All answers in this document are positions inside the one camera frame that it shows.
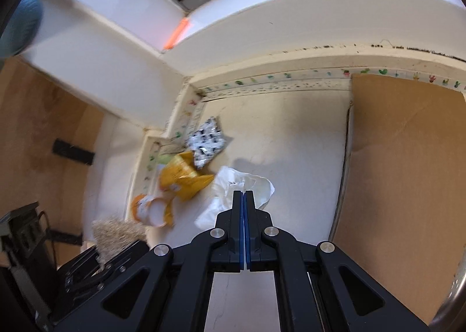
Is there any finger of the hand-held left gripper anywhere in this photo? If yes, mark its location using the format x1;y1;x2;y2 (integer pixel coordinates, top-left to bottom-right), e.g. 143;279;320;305
54;240;150;318

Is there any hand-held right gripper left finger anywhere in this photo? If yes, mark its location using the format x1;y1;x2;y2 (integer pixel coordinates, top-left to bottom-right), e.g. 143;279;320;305
51;191;244;332

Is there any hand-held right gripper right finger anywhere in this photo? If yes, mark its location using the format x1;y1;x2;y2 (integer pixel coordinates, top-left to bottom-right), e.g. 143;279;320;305
245;190;430;332

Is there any white plastic wrapper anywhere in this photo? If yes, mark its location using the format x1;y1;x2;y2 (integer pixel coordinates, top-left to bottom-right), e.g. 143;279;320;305
195;166;275;231

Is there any brown fluffy brush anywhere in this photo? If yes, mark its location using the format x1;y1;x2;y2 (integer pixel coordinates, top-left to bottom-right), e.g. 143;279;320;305
91;219;148;267

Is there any yellow snack wrapper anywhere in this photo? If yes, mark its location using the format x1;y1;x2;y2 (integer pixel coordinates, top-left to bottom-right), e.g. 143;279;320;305
158;152;215;225

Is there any black electrical box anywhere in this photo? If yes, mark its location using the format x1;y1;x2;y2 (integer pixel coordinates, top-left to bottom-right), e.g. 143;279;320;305
0;203;46;267

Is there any orange and white snack packet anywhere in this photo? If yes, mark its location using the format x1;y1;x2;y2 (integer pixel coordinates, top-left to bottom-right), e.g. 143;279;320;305
131;194;175;229

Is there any black patterned wrapper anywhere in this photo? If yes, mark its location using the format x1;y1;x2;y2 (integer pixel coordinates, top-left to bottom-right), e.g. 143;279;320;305
187;117;232;168

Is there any brown cardboard sheet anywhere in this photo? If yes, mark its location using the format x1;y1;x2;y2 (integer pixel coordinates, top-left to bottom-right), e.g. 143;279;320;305
329;75;466;325

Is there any metal container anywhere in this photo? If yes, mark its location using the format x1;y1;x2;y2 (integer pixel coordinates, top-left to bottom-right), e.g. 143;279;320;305
431;263;466;327

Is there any pale blue cloth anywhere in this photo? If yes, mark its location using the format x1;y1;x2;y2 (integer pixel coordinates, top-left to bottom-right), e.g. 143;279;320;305
0;0;44;59

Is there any black bracket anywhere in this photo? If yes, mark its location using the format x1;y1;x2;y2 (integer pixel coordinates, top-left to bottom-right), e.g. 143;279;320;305
45;228;84;247
53;139;95;165

